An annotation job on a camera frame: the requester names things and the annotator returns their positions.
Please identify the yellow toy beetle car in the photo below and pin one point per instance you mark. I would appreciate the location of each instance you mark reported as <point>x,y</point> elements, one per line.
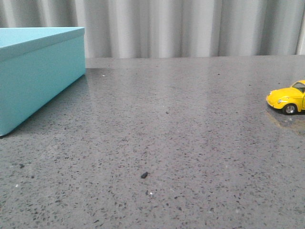
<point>290,100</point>

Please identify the light blue storage box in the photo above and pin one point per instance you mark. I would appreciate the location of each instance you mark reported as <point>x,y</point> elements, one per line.
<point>36,64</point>

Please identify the small black debris piece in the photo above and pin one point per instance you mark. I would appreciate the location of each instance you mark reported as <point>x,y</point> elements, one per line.
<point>144,175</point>

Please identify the grey pleated curtain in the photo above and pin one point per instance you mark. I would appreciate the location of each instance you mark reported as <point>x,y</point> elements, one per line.
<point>170,28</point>

